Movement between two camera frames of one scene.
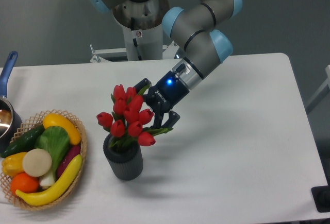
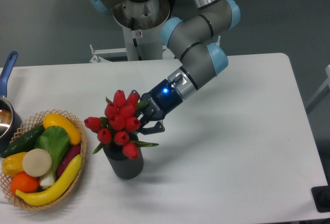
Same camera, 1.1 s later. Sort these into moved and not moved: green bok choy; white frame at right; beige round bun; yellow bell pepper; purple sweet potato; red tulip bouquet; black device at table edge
Moved: red tulip bouquet
Not moved: yellow bell pepper; white frame at right; black device at table edge; beige round bun; green bok choy; purple sweet potato
